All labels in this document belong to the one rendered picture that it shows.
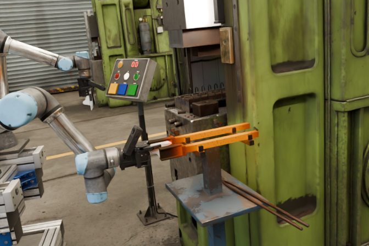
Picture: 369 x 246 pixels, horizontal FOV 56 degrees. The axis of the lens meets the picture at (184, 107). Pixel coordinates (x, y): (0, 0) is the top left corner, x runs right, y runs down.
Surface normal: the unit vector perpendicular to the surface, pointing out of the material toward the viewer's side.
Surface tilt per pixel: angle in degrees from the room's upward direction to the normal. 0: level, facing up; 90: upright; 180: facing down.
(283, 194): 90
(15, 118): 87
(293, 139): 90
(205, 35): 90
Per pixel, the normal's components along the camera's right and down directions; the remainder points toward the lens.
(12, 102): 0.07, 0.16
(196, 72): 0.42, 0.16
